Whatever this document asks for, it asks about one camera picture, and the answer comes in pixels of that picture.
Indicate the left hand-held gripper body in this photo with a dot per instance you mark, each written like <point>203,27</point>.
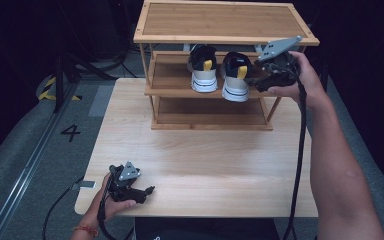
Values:
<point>123,183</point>

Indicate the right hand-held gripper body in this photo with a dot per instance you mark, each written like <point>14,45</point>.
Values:
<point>280,70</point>

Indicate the navy white child's sneaker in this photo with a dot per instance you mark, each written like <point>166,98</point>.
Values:
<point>236,83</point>
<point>204,75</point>

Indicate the wooden three-tier shoe rack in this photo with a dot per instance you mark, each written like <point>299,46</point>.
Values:
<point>225,20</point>

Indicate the person's left hand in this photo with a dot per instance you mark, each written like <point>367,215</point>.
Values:
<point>113,208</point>

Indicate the person's right hand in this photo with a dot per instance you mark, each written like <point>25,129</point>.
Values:
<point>308,83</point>

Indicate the person's black clothing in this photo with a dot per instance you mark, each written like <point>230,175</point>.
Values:
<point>210,230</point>

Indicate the black metal stand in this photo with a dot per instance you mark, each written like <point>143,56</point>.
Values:
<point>59,83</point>

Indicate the grey metal table bracket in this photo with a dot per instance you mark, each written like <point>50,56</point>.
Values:
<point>86,184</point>

